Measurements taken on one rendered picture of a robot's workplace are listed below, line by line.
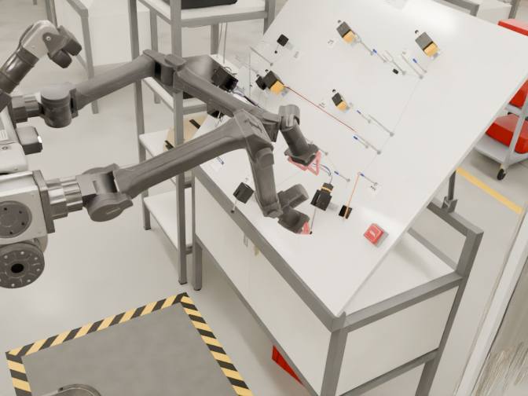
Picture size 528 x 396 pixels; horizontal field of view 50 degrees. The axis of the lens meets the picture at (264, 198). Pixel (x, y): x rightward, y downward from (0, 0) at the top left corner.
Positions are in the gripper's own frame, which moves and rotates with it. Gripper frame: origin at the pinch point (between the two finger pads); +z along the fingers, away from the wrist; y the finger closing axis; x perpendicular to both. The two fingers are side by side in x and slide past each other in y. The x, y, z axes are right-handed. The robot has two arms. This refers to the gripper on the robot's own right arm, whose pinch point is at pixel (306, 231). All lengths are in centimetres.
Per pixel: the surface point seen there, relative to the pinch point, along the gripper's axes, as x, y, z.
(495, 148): -159, 89, 234
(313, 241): 1.1, 1.4, 7.1
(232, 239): 13, 57, 26
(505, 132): -174, 89, 233
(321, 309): 19.1, -13.9, 10.4
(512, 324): -8, -57, 39
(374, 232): -9.3, -21.9, 2.1
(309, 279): 12.9, -4.1, 9.1
